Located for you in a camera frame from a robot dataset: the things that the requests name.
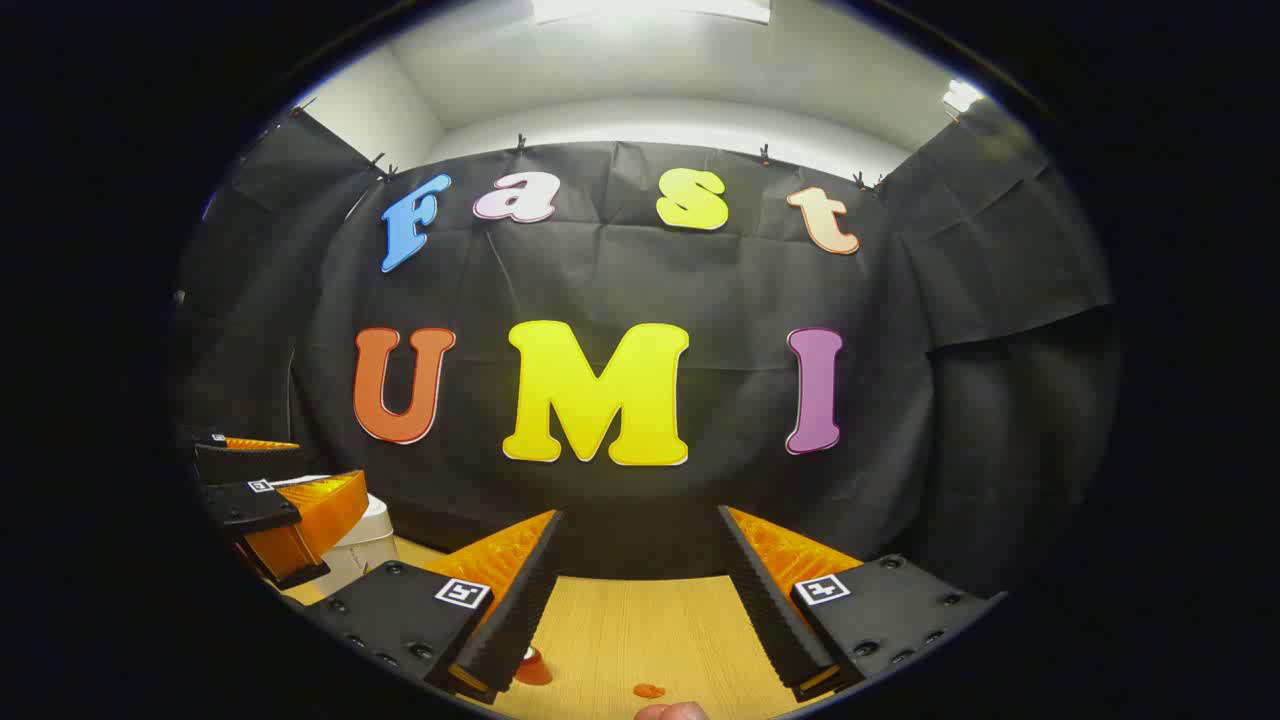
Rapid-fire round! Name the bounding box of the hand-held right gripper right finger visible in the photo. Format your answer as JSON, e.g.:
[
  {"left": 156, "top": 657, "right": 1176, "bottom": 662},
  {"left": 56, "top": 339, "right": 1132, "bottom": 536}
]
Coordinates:
[{"left": 717, "top": 505, "right": 1007, "bottom": 703}]

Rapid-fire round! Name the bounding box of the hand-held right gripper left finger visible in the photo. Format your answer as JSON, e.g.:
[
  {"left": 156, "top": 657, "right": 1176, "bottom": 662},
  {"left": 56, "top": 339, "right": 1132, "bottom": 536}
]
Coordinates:
[{"left": 303, "top": 510, "right": 564, "bottom": 705}]

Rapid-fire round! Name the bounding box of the white desktop garbage bin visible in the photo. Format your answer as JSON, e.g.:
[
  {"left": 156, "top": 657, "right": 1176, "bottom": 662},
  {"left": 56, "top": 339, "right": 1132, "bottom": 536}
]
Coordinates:
[{"left": 305, "top": 535, "right": 401, "bottom": 601}]

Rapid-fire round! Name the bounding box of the white garbage bin lid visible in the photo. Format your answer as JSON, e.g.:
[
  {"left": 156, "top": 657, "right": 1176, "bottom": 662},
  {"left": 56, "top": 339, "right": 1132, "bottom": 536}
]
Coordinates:
[{"left": 355, "top": 493, "right": 394, "bottom": 546}]

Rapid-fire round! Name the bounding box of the wooden desktop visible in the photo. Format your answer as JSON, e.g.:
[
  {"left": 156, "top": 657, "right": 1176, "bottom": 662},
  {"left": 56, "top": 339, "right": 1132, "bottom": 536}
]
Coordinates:
[{"left": 280, "top": 535, "right": 871, "bottom": 720}]

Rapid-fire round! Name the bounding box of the black backdrop cloth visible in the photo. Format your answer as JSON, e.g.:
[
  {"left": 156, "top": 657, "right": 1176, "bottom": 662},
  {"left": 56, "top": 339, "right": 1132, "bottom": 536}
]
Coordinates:
[{"left": 170, "top": 100, "right": 1116, "bottom": 601}]

